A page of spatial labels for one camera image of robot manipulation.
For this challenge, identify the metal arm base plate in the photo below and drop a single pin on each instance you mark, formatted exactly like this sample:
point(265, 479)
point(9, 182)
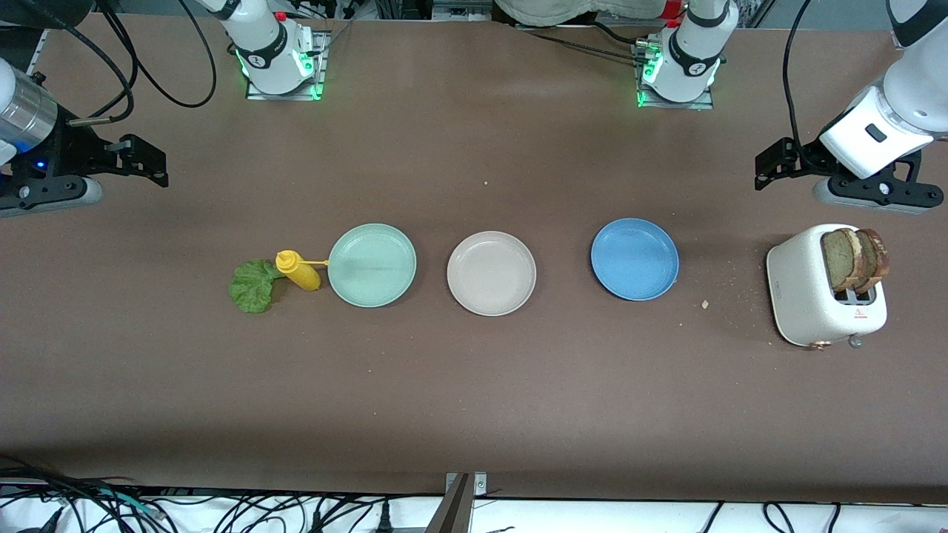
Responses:
point(696, 104)
point(320, 74)

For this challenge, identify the person in beige clothes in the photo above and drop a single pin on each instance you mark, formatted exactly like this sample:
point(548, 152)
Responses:
point(578, 11)

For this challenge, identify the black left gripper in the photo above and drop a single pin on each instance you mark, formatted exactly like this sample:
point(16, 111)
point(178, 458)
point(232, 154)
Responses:
point(809, 156)

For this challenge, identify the small metal bracket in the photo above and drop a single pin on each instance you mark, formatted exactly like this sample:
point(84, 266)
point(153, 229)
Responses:
point(481, 485)

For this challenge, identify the blue plate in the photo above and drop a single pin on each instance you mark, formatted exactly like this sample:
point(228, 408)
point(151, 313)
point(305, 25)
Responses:
point(635, 259)

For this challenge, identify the yellow mustard squeeze bottle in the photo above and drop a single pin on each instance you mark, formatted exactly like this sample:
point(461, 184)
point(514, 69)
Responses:
point(300, 274)

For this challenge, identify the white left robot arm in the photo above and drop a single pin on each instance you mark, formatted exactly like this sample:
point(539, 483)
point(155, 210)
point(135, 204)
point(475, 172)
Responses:
point(692, 52)

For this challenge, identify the dark aluminium bar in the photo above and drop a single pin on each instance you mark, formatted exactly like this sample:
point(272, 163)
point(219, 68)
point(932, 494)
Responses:
point(453, 511)

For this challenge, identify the white toaster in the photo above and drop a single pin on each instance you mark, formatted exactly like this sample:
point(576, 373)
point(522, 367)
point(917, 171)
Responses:
point(800, 296)

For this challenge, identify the black power plug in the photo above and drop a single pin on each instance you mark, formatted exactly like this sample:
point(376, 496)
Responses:
point(384, 522)

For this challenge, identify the beige plate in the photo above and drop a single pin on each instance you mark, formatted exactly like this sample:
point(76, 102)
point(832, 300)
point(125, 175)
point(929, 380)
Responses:
point(491, 274)

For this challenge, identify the green plate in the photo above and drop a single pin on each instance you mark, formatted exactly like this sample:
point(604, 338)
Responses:
point(370, 266)

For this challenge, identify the red background box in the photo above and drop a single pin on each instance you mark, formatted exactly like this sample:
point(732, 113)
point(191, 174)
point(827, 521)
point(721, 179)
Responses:
point(672, 9)

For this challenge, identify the green lettuce leaf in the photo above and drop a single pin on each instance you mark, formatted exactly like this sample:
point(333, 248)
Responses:
point(252, 289)

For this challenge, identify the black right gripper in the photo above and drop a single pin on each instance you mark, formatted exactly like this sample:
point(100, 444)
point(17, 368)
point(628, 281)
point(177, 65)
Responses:
point(74, 146)

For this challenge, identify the bread slice dark crust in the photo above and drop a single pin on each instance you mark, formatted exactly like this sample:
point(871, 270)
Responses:
point(878, 255)

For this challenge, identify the brown bread slice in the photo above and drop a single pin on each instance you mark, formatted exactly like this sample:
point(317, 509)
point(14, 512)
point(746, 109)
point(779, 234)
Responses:
point(837, 259)

